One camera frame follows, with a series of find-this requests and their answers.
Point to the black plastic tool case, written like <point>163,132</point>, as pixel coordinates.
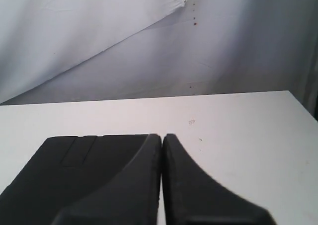
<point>62,171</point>

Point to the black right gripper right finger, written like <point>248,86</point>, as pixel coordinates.
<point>192,197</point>

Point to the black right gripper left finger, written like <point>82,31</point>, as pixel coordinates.
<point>130,198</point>

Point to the white backdrop cloth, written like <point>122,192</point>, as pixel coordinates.
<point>81,50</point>

